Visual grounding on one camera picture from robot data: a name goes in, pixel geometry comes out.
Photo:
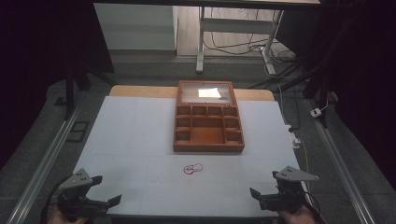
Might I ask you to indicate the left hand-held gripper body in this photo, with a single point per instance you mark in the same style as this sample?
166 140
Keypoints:
76 182

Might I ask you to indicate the aluminium rail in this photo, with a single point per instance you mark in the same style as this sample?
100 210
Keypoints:
43 168
342 168

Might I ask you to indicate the person's right hand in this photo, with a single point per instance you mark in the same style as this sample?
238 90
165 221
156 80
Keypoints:
299 217

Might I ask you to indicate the dark curtain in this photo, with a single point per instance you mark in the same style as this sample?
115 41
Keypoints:
37 62
364 77

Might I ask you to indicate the wooden table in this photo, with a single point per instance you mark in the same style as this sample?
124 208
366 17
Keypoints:
143 91

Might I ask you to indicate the white-legged desk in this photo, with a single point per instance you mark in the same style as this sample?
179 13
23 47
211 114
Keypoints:
236 25

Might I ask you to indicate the black tripod stand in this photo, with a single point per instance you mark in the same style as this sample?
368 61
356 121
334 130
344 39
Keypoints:
70 93
320 90

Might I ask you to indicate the white cabinet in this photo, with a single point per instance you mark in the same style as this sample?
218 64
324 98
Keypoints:
135 26

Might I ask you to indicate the person's left hand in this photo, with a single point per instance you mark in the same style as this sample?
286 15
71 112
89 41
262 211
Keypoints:
67 219

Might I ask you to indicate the white power strip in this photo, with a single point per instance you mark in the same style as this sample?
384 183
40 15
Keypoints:
293 137

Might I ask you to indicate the white table mat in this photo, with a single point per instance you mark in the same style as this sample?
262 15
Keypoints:
130 140

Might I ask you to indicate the white plug adapter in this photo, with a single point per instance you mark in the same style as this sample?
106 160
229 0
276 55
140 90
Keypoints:
316 112

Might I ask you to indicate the black rectangular floor frame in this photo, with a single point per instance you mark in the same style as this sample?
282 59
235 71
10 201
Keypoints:
77 131

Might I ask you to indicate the wooden compartment box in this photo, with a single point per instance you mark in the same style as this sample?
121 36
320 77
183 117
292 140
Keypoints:
208 137

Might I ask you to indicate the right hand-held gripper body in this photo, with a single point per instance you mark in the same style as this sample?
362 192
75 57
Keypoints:
291 175

